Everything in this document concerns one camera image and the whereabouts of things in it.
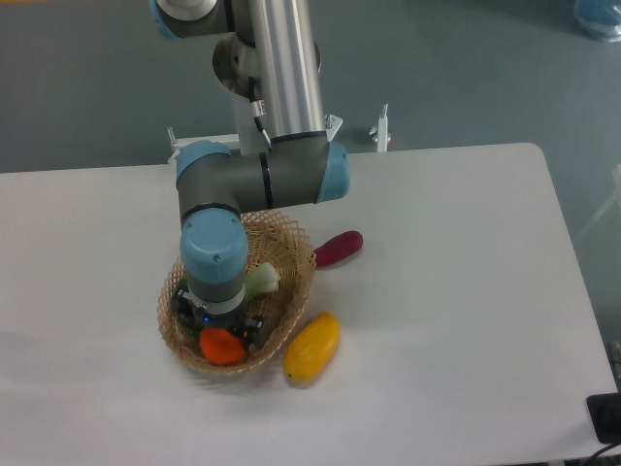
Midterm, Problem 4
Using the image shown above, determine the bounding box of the purple sweet potato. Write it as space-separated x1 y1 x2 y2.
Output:
314 230 364 268

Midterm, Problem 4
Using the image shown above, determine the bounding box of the woven wicker basket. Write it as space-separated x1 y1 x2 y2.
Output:
157 211 315 376

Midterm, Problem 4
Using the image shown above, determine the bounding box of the green bok choy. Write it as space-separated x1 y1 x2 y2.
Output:
171 262 280 337

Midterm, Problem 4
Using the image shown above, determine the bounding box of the orange fruit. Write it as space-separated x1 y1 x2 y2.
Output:
199 327 246 366

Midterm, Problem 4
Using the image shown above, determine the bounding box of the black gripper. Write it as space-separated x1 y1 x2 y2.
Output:
173 286 268 350

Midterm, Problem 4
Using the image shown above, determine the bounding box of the yellow mango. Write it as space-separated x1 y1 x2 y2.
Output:
283 311 341 383

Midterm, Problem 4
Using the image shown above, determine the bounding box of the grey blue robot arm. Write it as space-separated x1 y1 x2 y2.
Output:
149 1 349 347

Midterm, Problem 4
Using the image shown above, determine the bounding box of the black device at table edge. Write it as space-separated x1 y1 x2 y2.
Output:
586 392 620 444

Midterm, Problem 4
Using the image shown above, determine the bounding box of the white metal robot stand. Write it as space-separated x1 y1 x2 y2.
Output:
167 104 392 164

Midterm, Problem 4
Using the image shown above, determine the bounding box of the blue plastic bag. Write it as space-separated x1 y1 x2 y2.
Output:
573 0 620 43

